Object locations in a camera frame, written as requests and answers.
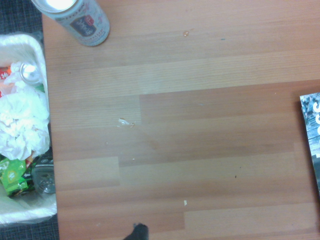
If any green snack wrapper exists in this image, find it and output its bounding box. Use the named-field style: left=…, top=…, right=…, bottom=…
left=0, top=156, right=35, bottom=198

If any clear plastic scrap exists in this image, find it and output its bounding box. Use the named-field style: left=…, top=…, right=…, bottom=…
left=116, top=117, right=137, bottom=129

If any green drink can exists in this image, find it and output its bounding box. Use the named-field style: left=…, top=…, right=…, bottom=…
left=19, top=62, right=46, bottom=93

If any trash bin with white liner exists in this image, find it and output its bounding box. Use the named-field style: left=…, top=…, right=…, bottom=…
left=0, top=31, right=58, bottom=227

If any large crumpled white tissue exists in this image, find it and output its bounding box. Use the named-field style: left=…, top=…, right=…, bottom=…
left=0, top=82, right=51, bottom=161

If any white Ito En drink can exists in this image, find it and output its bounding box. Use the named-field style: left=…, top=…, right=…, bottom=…
left=30, top=0, right=111, bottom=47

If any small crumpled white tissue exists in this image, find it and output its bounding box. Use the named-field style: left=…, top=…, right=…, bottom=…
left=3, top=61, right=23, bottom=85

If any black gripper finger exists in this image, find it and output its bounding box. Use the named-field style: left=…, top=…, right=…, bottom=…
left=124, top=222, right=150, bottom=240

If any dark crumpled plastic container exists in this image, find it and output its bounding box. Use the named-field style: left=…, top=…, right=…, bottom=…
left=31, top=152, right=56, bottom=195

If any magazine with grey cover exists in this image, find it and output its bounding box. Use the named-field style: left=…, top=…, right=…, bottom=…
left=299, top=91, right=320, bottom=201

